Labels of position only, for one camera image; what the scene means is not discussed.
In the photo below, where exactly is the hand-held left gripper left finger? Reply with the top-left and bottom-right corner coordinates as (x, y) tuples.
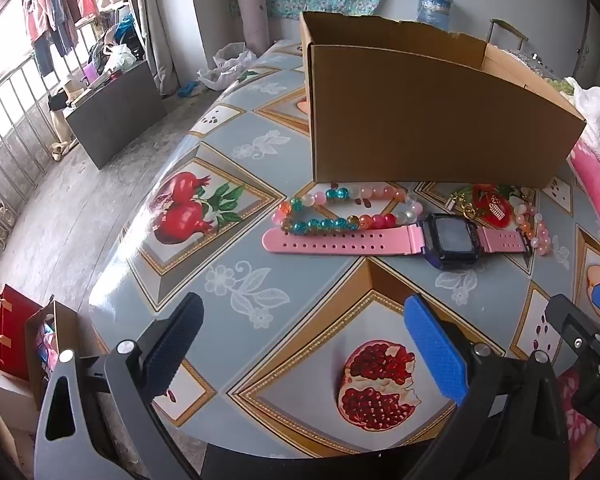
(32, 291), (206, 480)

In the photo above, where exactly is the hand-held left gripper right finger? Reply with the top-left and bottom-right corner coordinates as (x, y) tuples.
(404, 293), (571, 480)

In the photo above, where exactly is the pink orange bead bracelet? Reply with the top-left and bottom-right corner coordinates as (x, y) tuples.
(510, 199), (553, 257)

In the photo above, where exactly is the pink strap wristwatch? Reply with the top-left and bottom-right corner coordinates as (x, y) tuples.
(261, 212), (528, 272)

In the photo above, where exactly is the red charm keychain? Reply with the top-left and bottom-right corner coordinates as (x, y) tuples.
(447, 183), (518, 228)

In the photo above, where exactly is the multicolour bead bracelet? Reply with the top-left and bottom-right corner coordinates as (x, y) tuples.
(271, 185), (426, 235)

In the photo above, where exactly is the large cardboard box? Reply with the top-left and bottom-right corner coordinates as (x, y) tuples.
(299, 10), (587, 191)

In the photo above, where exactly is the small open cardboard box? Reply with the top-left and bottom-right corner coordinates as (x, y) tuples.
(25, 301), (99, 412)

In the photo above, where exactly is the pink floral blanket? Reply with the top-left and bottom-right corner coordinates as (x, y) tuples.
(555, 140), (600, 480)

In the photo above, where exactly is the red paper bag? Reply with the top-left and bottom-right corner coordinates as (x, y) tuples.
(0, 284), (47, 384)

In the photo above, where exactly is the white fluffy cloth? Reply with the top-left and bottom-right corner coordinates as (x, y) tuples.
(564, 76), (600, 183)

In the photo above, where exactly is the grey cabinet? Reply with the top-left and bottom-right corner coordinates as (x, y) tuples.
(62, 59), (165, 170)

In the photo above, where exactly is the green patterned quilt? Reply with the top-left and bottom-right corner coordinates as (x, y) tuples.
(500, 49), (578, 98)

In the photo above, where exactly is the metal window railing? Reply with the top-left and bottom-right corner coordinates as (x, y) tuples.
(0, 52), (67, 283)

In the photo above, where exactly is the white plastic bag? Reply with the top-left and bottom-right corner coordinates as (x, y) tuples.
(197, 41), (259, 92)

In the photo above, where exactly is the clutter pile of bags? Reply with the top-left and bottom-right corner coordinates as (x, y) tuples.
(47, 15), (147, 111)

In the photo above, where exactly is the grey curtain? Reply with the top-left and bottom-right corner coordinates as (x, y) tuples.
(124, 0), (190, 97)

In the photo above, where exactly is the pale rolled mat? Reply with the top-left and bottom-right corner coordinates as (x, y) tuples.
(235, 0), (272, 52)

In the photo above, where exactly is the blue water jug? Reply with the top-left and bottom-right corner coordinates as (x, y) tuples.
(416, 0), (454, 32)

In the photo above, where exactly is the row of hanging clothes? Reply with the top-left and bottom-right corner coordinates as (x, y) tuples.
(21, 0), (127, 79)

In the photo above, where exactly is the wooden chair frame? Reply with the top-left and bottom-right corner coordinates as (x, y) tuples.
(486, 18), (529, 54)

